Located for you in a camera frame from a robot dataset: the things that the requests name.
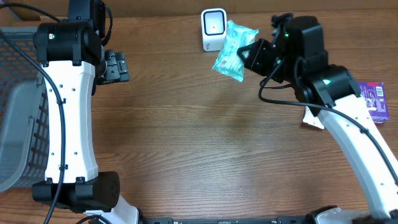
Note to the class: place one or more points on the grey plastic mesh basket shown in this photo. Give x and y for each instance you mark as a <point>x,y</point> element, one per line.
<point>24,121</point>

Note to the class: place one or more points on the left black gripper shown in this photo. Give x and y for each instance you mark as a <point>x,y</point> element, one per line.
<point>115,68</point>

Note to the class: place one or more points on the teal wet wipes pack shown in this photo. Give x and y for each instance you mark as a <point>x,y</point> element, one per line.
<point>228,62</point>

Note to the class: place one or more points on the purple sanitary pad pack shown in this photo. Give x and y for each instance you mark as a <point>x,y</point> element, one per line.
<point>375,98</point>

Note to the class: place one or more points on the white barcode scanner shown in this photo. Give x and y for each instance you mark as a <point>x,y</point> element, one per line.
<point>213,29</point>

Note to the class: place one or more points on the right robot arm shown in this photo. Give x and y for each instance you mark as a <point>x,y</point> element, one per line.
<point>296,57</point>

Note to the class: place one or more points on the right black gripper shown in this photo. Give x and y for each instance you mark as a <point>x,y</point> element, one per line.
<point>261,56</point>

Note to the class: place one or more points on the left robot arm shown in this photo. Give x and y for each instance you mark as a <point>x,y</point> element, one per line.
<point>73,57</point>

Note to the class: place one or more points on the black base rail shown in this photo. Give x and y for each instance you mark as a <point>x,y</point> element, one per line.
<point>278,220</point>

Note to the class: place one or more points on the white cream tube gold cap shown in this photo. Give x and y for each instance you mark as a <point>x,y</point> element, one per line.
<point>311,120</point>

